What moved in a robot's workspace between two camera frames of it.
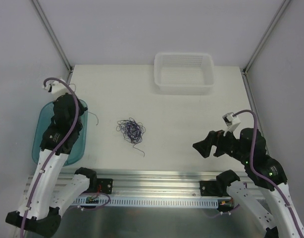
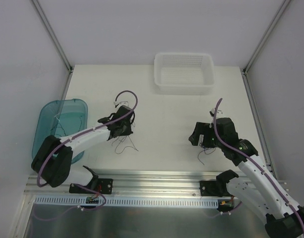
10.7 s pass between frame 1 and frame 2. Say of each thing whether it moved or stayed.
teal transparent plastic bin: stayed
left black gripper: moved
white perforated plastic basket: stayed
